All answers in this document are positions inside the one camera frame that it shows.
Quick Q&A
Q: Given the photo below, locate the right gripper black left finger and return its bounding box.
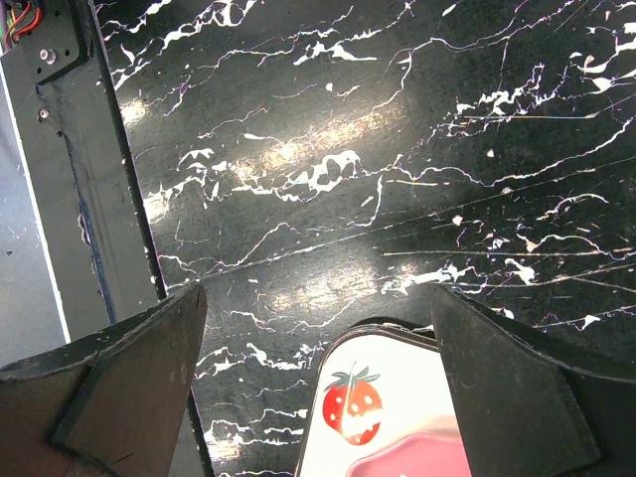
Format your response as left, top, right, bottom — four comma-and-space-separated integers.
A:
1, 284, 207, 476

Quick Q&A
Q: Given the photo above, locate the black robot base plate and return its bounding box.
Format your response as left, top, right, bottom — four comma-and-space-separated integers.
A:
1, 1, 164, 341

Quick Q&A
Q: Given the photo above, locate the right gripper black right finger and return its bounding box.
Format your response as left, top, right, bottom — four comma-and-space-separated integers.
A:
431, 286, 635, 476

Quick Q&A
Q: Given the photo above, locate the pink polka dot dish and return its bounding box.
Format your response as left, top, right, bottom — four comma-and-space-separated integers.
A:
347, 432, 471, 477

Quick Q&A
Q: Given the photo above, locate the white strawberry pattern tray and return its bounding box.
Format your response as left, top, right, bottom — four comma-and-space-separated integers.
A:
295, 324, 462, 476

